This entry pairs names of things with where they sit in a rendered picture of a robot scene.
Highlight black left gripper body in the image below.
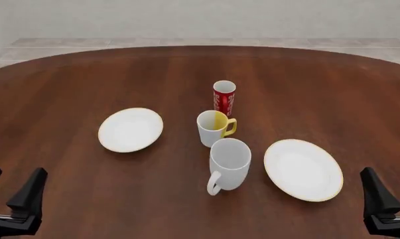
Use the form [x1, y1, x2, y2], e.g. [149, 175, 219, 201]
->
[0, 211, 42, 236]

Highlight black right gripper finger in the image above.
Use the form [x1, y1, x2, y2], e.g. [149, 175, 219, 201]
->
[360, 167, 400, 219]

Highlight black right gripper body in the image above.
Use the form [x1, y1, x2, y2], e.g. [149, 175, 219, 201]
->
[363, 211, 400, 236]

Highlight white plate with gold rim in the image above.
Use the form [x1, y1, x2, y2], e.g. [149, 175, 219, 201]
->
[263, 138, 344, 203]
[98, 107, 164, 153]

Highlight white and yellow mug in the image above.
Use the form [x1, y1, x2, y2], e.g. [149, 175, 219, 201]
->
[196, 110, 237, 148]

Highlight red patterned mug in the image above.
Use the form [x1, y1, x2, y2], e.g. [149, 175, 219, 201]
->
[212, 80, 237, 119]

